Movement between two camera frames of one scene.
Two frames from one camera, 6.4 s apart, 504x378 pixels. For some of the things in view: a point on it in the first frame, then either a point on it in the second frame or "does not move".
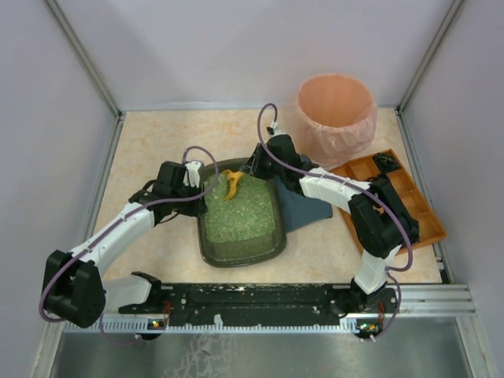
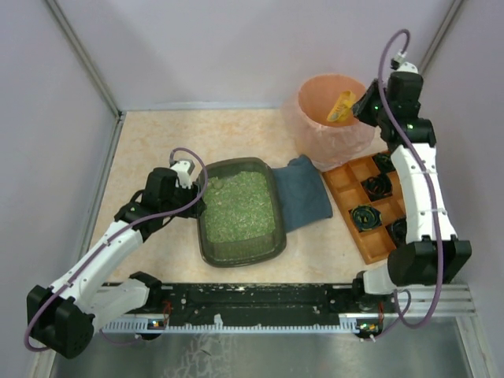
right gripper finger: x=251 y=166 to x=361 y=107
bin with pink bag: x=330 y=119 does not move
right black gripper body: x=256 y=163 to x=366 y=105
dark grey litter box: x=244 y=224 does not move
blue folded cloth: x=299 y=211 does not move
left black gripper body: x=195 y=206 does not move
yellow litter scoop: x=233 y=176 to x=340 y=110
